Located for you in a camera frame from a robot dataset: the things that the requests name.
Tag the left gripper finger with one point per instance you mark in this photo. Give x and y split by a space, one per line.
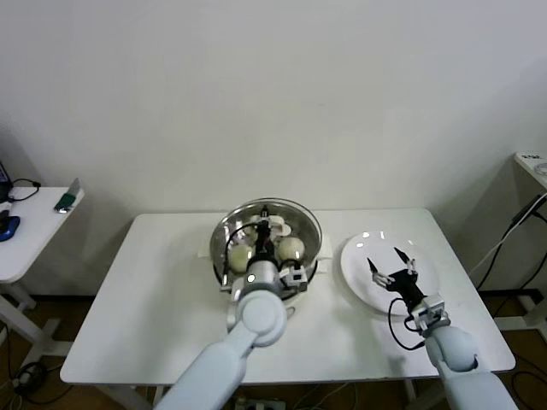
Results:
265 218

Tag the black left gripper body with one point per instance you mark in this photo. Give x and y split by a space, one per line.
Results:
264 241

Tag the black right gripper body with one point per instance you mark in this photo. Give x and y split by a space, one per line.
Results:
404 284

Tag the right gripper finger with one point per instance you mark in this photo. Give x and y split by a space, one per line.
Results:
380 277
410 267

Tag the glass pot lid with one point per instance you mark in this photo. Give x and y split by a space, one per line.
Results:
282 228

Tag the white steamed baozi bun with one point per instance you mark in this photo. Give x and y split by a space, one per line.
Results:
239 256
292 248

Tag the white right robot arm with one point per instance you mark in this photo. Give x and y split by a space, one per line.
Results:
453 346

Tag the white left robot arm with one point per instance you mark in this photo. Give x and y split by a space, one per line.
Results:
256 320

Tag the perforated steel steamer basket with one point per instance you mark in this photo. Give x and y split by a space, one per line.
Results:
219 269

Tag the white round plate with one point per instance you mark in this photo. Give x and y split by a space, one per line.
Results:
359 265

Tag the white electric cooking pot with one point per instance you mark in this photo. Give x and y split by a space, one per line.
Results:
327 250

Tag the white work table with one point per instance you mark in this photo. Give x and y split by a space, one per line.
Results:
171 277

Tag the white shelf stand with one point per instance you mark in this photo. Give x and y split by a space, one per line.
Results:
530 179

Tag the power strip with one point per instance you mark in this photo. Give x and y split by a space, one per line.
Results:
256 403

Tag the clear glass dish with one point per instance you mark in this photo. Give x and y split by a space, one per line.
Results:
542 169

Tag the white side table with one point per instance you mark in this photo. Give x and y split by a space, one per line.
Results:
34 222

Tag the blue computer mouse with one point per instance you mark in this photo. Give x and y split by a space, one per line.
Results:
8 226

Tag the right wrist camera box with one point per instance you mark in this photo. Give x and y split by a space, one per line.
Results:
431 312

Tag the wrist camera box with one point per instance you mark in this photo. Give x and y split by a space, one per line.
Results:
294 277
431 312

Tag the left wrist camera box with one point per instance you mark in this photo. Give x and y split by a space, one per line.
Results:
294 277

